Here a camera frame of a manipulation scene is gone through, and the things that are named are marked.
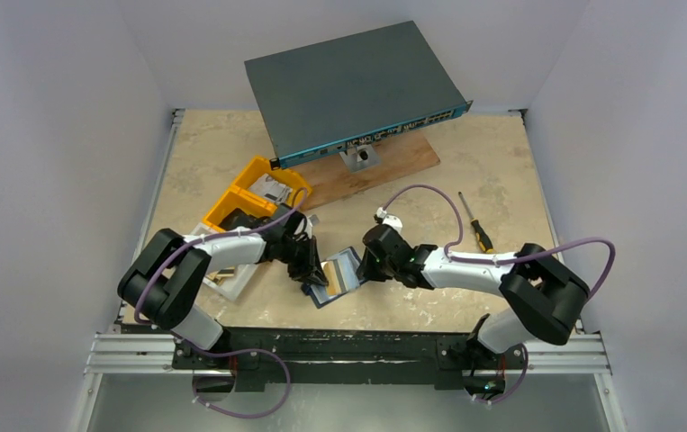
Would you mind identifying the white plastic bin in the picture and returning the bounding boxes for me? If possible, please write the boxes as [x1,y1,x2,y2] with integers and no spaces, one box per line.
[195,227,265,302]

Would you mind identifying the yellow black screwdriver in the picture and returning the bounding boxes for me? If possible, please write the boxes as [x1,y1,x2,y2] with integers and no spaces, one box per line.
[457,192,494,254]

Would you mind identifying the yellow plastic bin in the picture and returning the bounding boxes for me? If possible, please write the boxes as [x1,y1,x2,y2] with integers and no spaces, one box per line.
[202,156,313,232]

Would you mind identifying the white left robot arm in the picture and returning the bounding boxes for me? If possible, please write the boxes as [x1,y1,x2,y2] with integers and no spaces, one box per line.
[117,204,328,368]

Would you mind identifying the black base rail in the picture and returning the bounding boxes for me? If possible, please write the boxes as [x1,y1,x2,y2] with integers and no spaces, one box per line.
[172,327,525,395]

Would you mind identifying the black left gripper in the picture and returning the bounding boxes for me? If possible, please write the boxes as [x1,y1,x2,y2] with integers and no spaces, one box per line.
[277,235,327,286]

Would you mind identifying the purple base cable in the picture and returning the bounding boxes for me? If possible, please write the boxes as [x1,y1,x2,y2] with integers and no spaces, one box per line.
[190,348,293,422]
[471,346,530,407]

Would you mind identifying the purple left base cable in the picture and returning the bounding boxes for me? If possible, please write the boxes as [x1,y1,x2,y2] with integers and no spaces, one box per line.
[190,348,293,422]

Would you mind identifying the navy blue card holder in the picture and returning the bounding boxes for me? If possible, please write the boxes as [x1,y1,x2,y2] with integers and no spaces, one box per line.
[301,247,366,309]

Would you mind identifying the grey cards in bin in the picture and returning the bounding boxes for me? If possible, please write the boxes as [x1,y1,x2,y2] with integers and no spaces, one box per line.
[249,174,293,204]

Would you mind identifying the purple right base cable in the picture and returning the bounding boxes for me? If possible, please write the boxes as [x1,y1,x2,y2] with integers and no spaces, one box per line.
[471,346,530,407]

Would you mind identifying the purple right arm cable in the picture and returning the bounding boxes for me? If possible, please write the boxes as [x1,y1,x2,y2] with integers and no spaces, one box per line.
[381,184,617,302]

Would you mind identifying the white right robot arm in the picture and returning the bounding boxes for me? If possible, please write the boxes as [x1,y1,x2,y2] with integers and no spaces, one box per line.
[357,223,589,366]

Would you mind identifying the gold striped credit card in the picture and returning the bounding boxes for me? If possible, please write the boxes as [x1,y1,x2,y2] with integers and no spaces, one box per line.
[322,257,351,296]

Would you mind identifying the aluminium frame rail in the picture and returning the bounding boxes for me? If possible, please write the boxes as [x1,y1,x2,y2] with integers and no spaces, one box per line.
[84,334,175,374]

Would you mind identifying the grey metal switch stand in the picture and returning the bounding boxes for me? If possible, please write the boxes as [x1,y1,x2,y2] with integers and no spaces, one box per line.
[340,144,381,173]

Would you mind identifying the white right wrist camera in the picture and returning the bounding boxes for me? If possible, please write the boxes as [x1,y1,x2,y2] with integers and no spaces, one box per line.
[375,207,403,233]

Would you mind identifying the grey network switch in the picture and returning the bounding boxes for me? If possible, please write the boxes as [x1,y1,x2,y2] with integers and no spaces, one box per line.
[244,21,472,169]

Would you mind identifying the wooden board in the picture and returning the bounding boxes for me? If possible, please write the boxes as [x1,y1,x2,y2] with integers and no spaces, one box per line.
[293,131,440,210]

